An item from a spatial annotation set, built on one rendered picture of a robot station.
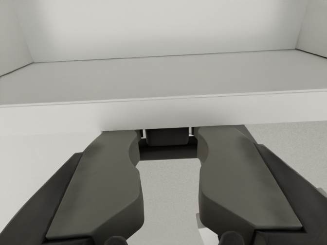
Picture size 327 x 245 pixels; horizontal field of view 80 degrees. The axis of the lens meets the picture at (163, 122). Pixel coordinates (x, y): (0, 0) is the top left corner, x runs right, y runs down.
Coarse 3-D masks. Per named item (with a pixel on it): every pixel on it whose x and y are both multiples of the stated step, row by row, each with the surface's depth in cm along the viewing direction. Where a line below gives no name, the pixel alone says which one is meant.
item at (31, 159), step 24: (0, 144) 31; (24, 144) 31; (48, 144) 31; (72, 144) 31; (0, 168) 33; (24, 168) 34; (48, 168) 34; (0, 192) 36; (24, 192) 37; (0, 216) 40
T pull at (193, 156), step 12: (156, 132) 12; (168, 132) 12; (180, 132) 12; (144, 144) 13; (156, 144) 13; (168, 144) 13; (180, 144) 13; (192, 144) 13; (144, 156) 13; (156, 156) 13; (168, 156) 13; (180, 156) 13; (192, 156) 13
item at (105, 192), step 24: (96, 144) 9; (120, 144) 9; (96, 168) 8; (120, 168) 8; (72, 192) 7; (96, 192) 7; (120, 192) 7; (72, 216) 6; (96, 216) 6; (120, 216) 6; (144, 216) 8; (48, 240) 6; (96, 240) 6
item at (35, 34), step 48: (0, 0) 14; (48, 0) 15; (96, 0) 15; (144, 0) 15; (192, 0) 15; (240, 0) 15; (288, 0) 15; (0, 48) 14; (48, 48) 17; (96, 48) 17; (144, 48) 17; (192, 48) 17; (240, 48) 17; (288, 48) 17
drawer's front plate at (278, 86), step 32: (32, 64) 17; (64, 64) 16; (96, 64) 16; (128, 64) 15; (160, 64) 15; (192, 64) 14; (224, 64) 14; (256, 64) 13; (288, 64) 13; (320, 64) 13; (0, 96) 10; (32, 96) 10; (64, 96) 10; (96, 96) 10; (128, 96) 10; (160, 96) 9; (192, 96) 9; (224, 96) 9; (256, 96) 9; (288, 96) 9; (320, 96) 9; (0, 128) 10; (32, 128) 10; (64, 128) 10; (96, 128) 10; (128, 128) 10
